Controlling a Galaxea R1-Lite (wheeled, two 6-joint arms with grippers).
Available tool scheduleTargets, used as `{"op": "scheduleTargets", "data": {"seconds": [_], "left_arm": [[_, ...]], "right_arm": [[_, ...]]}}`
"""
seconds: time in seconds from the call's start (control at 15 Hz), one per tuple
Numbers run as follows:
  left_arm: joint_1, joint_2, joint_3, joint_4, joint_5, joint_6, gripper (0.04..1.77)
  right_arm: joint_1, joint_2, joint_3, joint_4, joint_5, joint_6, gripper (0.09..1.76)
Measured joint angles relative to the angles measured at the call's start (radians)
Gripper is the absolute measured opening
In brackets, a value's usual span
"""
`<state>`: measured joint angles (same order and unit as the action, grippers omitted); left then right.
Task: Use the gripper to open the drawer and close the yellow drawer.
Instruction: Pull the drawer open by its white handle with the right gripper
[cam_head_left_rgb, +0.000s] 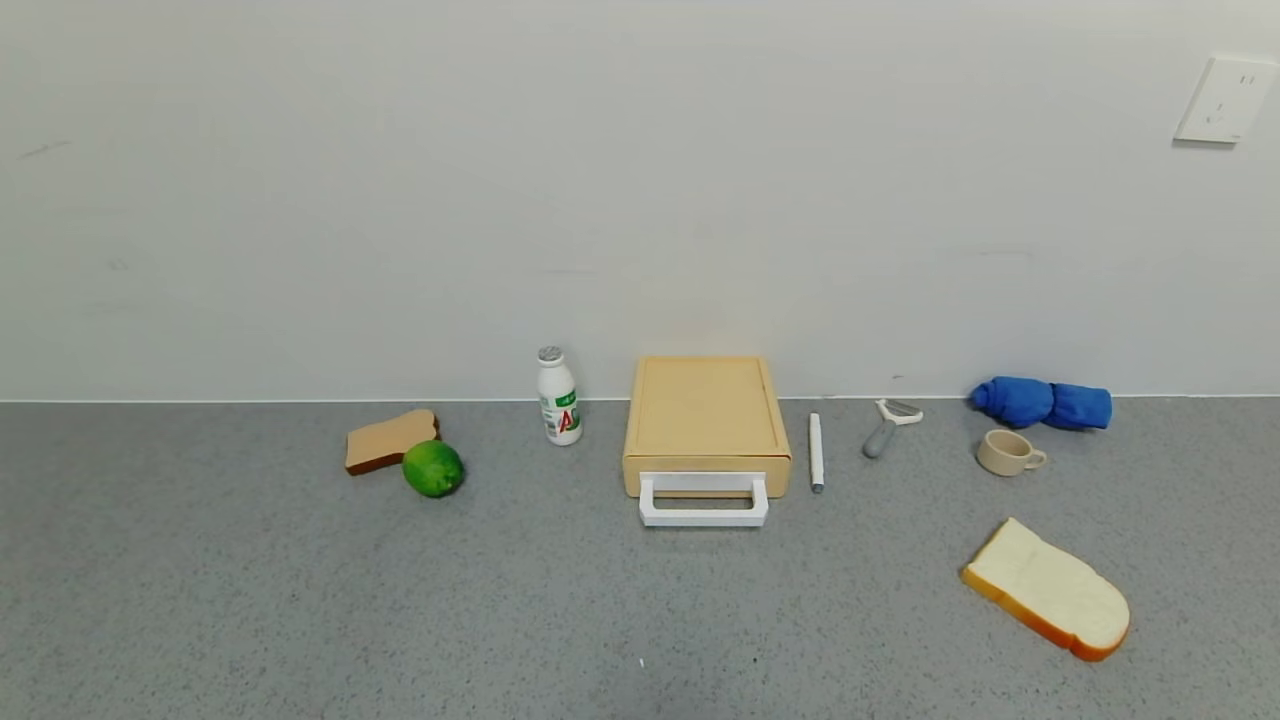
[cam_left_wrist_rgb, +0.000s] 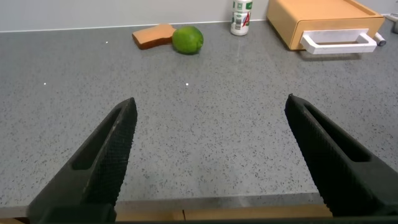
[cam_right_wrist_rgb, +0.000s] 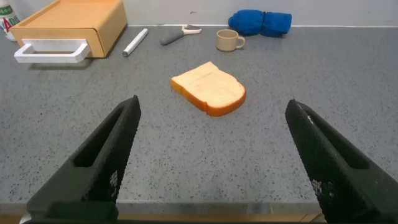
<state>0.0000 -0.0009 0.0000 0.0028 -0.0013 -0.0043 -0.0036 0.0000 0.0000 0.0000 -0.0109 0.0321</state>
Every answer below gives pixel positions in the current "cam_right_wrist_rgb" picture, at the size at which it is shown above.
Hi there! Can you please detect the yellow drawer with white handle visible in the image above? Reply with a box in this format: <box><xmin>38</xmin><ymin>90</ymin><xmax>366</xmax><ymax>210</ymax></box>
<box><xmin>10</xmin><ymin>27</ymin><xmax>106</xmax><ymax>64</ymax></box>

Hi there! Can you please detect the white milk drink bottle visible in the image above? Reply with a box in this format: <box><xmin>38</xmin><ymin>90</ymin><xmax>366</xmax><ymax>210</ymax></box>
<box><xmin>0</xmin><ymin>0</ymin><xmax>21</xmax><ymax>42</ymax></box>

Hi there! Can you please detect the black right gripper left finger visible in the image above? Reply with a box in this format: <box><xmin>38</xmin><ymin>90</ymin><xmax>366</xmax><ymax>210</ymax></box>
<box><xmin>26</xmin><ymin>95</ymin><xmax>142</xmax><ymax>222</ymax></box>

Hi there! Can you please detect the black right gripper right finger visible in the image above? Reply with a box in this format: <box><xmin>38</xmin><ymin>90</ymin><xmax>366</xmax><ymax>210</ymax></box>
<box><xmin>284</xmin><ymin>98</ymin><xmax>398</xmax><ymax>223</ymax></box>

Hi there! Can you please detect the white bread slice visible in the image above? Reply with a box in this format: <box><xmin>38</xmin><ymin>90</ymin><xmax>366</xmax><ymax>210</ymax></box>
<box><xmin>170</xmin><ymin>61</ymin><xmax>248</xmax><ymax>118</ymax></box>

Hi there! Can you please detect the beige mug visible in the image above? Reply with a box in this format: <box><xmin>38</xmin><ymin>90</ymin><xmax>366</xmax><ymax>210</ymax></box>
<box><xmin>216</xmin><ymin>29</ymin><xmax>246</xmax><ymax>52</ymax></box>

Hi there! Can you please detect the yellow drawer cabinet case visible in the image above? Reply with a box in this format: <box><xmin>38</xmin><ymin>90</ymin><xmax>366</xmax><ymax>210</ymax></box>
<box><xmin>10</xmin><ymin>0</ymin><xmax>128</xmax><ymax>58</ymax></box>

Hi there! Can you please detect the white marker pen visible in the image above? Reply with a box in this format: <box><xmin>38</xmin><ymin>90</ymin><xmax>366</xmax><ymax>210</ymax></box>
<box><xmin>122</xmin><ymin>28</ymin><xmax>149</xmax><ymax>58</ymax></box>

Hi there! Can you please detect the grey handled peeler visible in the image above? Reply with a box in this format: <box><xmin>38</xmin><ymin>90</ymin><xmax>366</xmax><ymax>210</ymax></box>
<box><xmin>159</xmin><ymin>24</ymin><xmax>203</xmax><ymax>46</ymax></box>

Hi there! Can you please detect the blue rolled towel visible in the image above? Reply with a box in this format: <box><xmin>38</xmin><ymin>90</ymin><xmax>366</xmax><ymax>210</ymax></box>
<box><xmin>228</xmin><ymin>9</ymin><xmax>293</xmax><ymax>38</ymax></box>

